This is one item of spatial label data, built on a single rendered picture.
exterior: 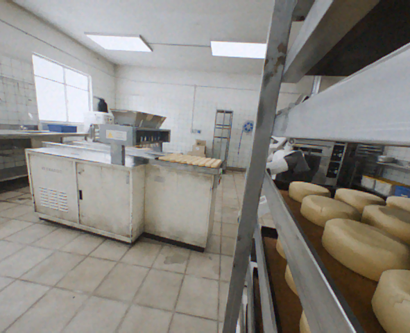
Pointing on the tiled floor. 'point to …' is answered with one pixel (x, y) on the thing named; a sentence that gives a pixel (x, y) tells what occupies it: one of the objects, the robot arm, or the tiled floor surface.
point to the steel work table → (381, 170)
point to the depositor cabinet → (88, 193)
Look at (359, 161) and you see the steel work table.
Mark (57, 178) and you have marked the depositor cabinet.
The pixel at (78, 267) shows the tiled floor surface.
